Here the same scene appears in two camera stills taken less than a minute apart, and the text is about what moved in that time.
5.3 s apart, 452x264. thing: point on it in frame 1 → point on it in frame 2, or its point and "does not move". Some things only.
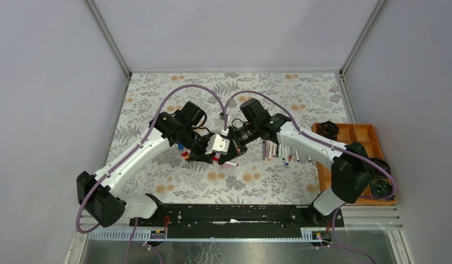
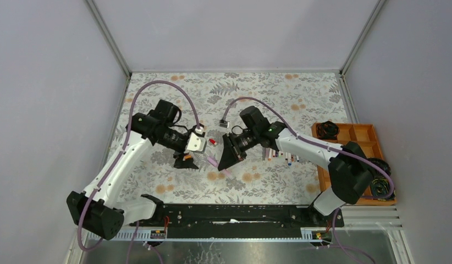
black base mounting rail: [238, 221] does not move
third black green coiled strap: [374, 172] does not move
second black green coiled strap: [380, 187] does not move
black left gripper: [201, 158] → [180, 163]
